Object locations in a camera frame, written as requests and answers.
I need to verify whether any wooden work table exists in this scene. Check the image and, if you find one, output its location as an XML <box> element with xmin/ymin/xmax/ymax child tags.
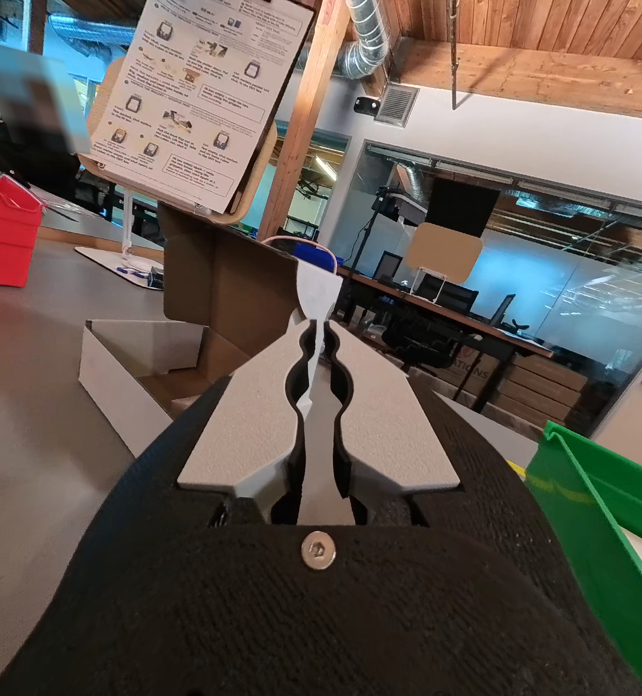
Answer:
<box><xmin>337</xmin><ymin>264</ymin><xmax>555</xmax><ymax>414</ymax></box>

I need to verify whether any white plastic object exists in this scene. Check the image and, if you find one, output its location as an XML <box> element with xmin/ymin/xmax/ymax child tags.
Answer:
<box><xmin>75</xmin><ymin>246</ymin><xmax>165</xmax><ymax>291</ymax></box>

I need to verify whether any tan rounded board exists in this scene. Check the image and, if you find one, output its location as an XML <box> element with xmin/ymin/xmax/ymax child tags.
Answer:
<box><xmin>409</xmin><ymin>222</ymin><xmax>484</xmax><ymax>285</ymax></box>

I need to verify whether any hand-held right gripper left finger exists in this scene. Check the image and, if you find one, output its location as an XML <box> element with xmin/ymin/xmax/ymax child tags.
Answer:
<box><xmin>177</xmin><ymin>320</ymin><xmax>317</xmax><ymax>517</ymax></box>

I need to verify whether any green plastic bin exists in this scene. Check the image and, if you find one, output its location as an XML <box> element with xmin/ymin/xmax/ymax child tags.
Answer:
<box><xmin>525</xmin><ymin>420</ymin><xmax>642</xmax><ymax>696</ymax></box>

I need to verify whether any printed instruction sheet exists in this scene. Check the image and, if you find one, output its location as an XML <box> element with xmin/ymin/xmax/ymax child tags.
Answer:
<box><xmin>90</xmin><ymin>0</ymin><xmax>316</xmax><ymax>214</ymax></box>

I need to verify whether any instruction sheet on board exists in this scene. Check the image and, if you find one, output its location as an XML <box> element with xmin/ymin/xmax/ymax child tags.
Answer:
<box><xmin>79</xmin><ymin>54</ymin><xmax>278</xmax><ymax>226</ymax></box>

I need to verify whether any red plastic bin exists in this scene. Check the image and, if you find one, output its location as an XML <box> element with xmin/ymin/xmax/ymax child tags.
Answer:
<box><xmin>0</xmin><ymin>169</ymin><xmax>43</xmax><ymax>287</ymax></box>

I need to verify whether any silver flexible duct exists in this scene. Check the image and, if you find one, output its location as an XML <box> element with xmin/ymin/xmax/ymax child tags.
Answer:
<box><xmin>337</xmin><ymin>0</ymin><xmax>393</xmax><ymax>82</ymax></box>

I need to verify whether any pink braided cable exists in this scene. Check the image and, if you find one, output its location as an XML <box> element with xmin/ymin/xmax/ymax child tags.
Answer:
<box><xmin>261</xmin><ymin>235</ymin><xmax>339</xmax><ymax>275</ymax></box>

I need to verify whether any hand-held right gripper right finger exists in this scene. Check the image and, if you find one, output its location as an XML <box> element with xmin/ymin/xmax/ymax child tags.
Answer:
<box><xmin>324</xmin><ymin>320</ymin><xmax>461</xmax><ymax>516</ymax></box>

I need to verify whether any black flat panel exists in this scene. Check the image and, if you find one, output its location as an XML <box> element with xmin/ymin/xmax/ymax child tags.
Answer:
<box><xmin>425</xmin><ymin>178</ymin><xmax>501</xmax><ymax>238</ymax></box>

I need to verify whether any cardboard box stack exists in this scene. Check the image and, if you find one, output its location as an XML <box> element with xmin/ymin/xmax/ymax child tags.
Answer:
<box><xmin>451</xmin><ymin>348</ymin><xmax>599</xmax><ymax>433</ymax></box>

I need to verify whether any white cardboard mailer box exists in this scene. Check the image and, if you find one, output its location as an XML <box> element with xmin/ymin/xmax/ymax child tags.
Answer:
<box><xmin>78</xmin><ymin>204</ymin><xmax>345</xmax><ymax>459</ymax></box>

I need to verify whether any wall air vent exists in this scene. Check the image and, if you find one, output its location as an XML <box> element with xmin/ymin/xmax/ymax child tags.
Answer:
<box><xmin>374</xmin><ymin>82</ymin><xmax>420</xmax><ymax>128</ymax></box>

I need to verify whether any wooden pillar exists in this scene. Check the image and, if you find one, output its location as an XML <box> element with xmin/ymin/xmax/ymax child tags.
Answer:
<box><xmin>256</xmin><ymin>0</ymin><xmax>351</xmax><ymax>240</ymax></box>

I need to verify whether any black mesh office chair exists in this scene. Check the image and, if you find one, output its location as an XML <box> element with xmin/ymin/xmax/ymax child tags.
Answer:
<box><xmin>381</xmin><ymin>312</ymin><xmax>463</xmax><ymax>377</ymax></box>

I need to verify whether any glass partition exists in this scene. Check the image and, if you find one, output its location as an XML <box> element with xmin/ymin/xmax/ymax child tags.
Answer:
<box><xmin>321</xmin><ymin>140</ymin><xmax>642</xmax><ymax>436</ymax></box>

